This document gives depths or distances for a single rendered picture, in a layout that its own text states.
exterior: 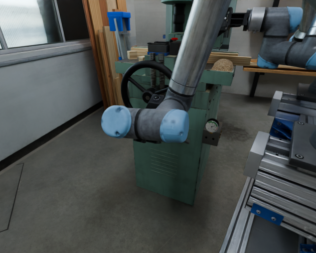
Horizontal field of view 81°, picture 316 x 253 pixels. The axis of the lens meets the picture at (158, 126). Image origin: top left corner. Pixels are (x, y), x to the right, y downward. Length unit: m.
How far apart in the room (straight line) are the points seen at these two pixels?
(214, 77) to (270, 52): 0.23
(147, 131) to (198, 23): 0.25
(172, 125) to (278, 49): 0.52
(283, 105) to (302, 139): 0.45
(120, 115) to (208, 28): 0.26
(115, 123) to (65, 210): 1.12
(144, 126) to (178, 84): 0.15
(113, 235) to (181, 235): 0.40
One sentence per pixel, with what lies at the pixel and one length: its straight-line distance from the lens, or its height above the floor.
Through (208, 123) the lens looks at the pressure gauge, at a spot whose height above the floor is 0.67.
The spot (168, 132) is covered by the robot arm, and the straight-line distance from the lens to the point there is 0.39.
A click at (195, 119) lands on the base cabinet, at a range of 0.97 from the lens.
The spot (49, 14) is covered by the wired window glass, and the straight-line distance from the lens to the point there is 2.31.
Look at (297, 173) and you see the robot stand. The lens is 0.60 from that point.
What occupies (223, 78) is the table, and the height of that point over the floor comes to 0.87.
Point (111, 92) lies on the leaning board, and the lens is 2.44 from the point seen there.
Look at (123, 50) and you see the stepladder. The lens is 1.89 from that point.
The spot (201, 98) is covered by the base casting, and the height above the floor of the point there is 0.77.
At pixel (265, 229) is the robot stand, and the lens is 1.15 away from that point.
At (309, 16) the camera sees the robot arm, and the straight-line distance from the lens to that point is 1.01.
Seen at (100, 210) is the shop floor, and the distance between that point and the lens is 1.40.
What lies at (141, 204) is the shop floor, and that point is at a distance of 1.37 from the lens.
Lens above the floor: 1.09
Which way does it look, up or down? 30 degrees down
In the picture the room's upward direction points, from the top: straight up
